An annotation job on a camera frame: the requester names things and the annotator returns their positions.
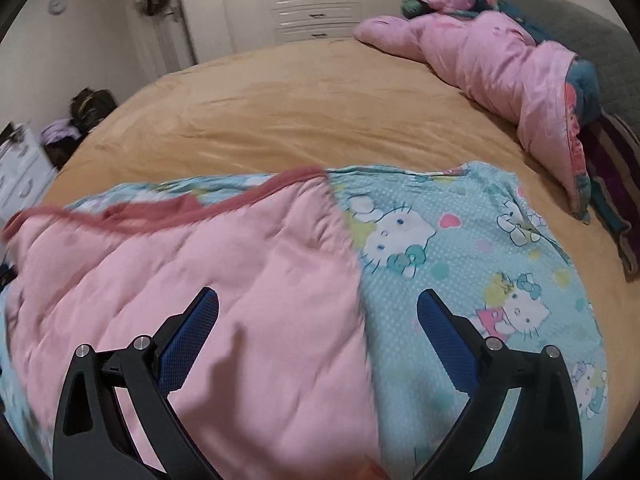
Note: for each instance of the dark brown bag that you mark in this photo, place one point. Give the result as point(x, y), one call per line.
point(62, 152)

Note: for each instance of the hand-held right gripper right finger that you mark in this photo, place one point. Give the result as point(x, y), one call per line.
point(450, 340)

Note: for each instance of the dark handbag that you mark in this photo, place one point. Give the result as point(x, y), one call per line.
point(95, 105)

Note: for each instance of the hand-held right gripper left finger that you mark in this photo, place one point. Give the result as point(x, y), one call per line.
point(192, 330)

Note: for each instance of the dark striped clothing pile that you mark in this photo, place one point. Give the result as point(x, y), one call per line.
point(612, 160)

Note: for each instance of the grey padded headboard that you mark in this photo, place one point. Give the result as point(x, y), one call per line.
point(565, 15)

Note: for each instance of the bed with tan sheet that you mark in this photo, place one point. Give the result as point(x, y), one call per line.
point(300, 110)

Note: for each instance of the round wall clock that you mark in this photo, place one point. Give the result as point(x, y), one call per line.
point(56, 4)

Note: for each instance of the pink quilted jacket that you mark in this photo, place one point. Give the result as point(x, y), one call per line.
point(225, 260)

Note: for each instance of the blue cartoon printed blanket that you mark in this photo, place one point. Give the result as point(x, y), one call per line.
point(450, 240)

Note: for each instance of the purple clothes pile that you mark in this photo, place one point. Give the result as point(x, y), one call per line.
point(60, 132)

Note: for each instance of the pink duvet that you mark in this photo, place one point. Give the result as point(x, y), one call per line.
point(475, 60)

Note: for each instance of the small dark object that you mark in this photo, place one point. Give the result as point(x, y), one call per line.
point(12, 132)

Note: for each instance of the white dresser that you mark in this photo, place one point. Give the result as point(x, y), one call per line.
point(20, 170)

